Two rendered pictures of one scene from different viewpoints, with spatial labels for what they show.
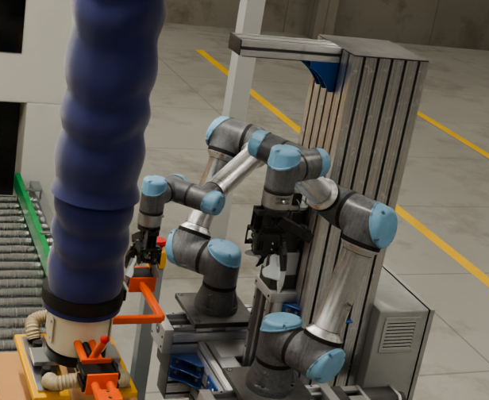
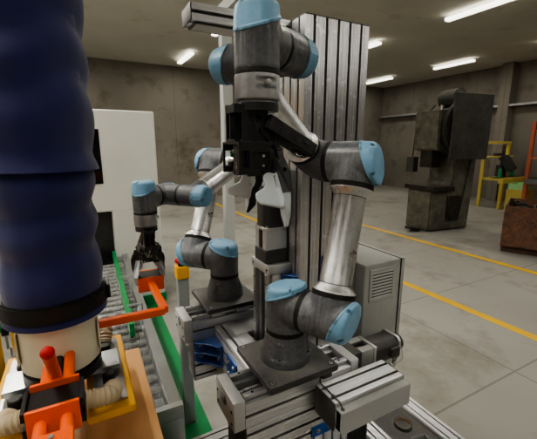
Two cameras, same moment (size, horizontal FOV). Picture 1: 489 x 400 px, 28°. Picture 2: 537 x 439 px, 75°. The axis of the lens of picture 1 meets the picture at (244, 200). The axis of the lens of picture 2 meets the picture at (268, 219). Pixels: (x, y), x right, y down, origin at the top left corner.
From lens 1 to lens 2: 1.92 m
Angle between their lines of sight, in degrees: 9
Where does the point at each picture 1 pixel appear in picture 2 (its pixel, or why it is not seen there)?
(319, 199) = not seen: hidden behind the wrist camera
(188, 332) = (205, 320)
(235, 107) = (228, 203)
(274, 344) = (283, 313)
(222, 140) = (207, 162)
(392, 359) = (380, 307)
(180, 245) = (186, 249)
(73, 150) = not seen: outside the picture
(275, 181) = (250, 47)
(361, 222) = (351, 159)
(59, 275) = (0, 278)
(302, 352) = (317, 314)
